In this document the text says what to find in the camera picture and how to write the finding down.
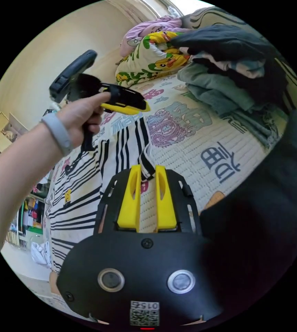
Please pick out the person's body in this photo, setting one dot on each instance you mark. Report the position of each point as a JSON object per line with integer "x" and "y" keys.
{"x": 254, "y": 220}

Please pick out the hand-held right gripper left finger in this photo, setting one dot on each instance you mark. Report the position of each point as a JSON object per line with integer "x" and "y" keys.
{"x": 129, "y": 202}

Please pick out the bed with printed sheet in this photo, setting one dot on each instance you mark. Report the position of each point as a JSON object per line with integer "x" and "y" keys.
{"x": 190, "y": 160}

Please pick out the white crumpled bag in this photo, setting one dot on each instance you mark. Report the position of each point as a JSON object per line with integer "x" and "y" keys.
{"x": 41, "y": 254}

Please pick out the pink rolled blanket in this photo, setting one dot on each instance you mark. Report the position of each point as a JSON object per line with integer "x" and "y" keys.
{"x": 143, "y": 28}

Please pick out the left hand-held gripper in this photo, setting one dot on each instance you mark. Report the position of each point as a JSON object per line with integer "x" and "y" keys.
{"x": 124, "y": 96}

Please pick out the shelf with colourful items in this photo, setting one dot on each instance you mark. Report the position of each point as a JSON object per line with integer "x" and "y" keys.
{"x": 32, "y": 215}

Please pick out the rolled quilt with duck print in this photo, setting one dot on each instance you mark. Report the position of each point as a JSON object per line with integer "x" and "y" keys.
{"x": 148, "y": 59}

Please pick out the black and white striped t-shirt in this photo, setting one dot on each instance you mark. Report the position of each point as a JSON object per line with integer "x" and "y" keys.
{"x": 81, "y": 207}

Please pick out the pile of clothes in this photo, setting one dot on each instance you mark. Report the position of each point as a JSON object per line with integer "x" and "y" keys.
{"x": 215, "y": 88}

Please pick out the person's left hand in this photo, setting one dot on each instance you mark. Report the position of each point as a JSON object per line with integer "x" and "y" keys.
{"x": 82, "y": 119}

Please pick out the person's left forearm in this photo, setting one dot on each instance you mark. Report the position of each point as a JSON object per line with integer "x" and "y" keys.
{"x": 21, "y": 166}

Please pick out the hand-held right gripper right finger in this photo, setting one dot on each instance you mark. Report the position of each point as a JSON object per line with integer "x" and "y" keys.
{"x": 165, "y": 202}

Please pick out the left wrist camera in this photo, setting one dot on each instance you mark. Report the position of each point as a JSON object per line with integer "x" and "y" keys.
{"x": 70, "y": 75}

